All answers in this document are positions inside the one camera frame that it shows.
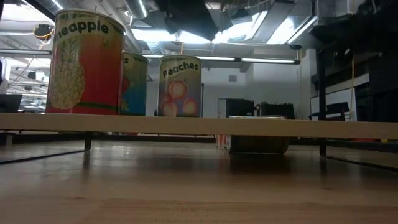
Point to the peaches can pink label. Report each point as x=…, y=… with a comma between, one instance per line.
x=180, y=90

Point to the blue green label tin can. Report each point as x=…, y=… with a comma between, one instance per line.
x=135, y=87

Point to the pineapple can red label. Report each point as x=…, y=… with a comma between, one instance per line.
x=90, y=68

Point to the tin can blue yellow label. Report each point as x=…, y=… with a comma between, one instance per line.
x=258, y=145

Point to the long fluorescent ceiling light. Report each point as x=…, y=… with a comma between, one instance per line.
x=267, y=60

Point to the clear rectangular tray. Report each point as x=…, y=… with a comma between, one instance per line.
x=199, y=126

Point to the small black desk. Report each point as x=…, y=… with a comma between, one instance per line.
x=337, y=108

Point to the dark shelving unit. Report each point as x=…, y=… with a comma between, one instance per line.
x=382, y=62

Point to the dark monitor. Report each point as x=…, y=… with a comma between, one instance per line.
x=11, y=103

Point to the silver ventilation duct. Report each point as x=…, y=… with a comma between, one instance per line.
x=136, y=7

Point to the grey wall vent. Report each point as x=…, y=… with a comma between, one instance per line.
x=232, y=78

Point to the black aluminium table frame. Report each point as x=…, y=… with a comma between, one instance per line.
x=124, y=137

